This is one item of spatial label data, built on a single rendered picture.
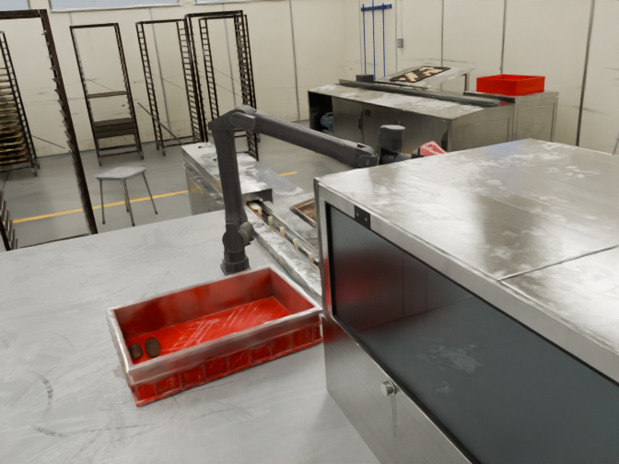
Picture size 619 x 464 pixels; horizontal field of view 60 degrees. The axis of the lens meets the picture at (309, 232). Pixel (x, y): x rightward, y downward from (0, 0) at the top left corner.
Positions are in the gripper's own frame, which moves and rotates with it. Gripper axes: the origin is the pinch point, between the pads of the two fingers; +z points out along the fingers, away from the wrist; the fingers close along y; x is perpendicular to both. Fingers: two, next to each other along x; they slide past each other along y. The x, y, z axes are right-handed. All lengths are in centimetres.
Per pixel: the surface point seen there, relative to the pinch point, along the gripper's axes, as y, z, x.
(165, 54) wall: 82, -639, -393
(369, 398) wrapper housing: 16, 19, 67
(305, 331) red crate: 29, -11, 48
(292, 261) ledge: 34, -42, 17
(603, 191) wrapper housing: -21, 44, 43
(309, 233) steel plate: 43, -59, -13
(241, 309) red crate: 36, -38, 44
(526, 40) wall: 34, -129, -460
